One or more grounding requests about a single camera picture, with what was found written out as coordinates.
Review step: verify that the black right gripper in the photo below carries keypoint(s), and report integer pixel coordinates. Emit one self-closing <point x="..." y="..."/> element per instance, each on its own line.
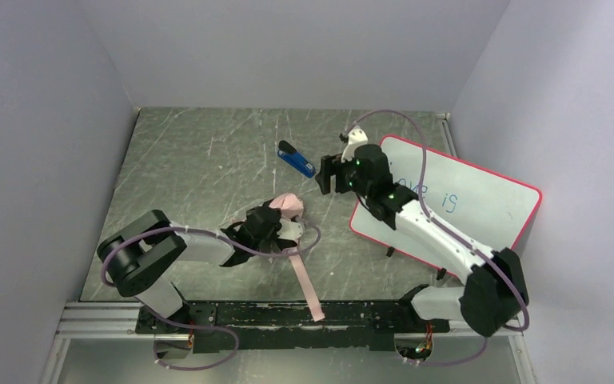
<point x="331" y="173"/>

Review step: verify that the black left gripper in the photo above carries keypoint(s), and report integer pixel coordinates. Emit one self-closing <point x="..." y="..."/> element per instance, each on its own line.
<point x="264" y="223"/>

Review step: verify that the pink and black folding umbrella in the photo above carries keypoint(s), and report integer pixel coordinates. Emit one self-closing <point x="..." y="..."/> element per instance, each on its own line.
<point x="292" y="208"/>

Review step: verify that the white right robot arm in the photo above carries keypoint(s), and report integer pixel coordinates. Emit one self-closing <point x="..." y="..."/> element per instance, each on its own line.
<point x="492" y="294"/>

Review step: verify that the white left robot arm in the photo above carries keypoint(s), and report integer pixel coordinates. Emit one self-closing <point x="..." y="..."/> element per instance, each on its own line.
<point x="135" y="258"/>

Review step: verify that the blue and black stapler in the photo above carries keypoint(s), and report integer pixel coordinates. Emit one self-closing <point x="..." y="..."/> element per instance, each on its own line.
<point x="295" y="159"/>

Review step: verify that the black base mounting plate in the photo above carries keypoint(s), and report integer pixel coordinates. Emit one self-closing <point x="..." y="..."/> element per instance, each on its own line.
<point x="223" y="325"/>

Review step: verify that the pink framed whiteboard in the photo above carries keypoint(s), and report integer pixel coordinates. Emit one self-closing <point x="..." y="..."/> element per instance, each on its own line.
<point x="488" y="208"/>

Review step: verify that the aluminium rail frame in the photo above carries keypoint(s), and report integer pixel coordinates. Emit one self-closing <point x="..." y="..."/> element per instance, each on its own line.
<point x="115" y="321"/>

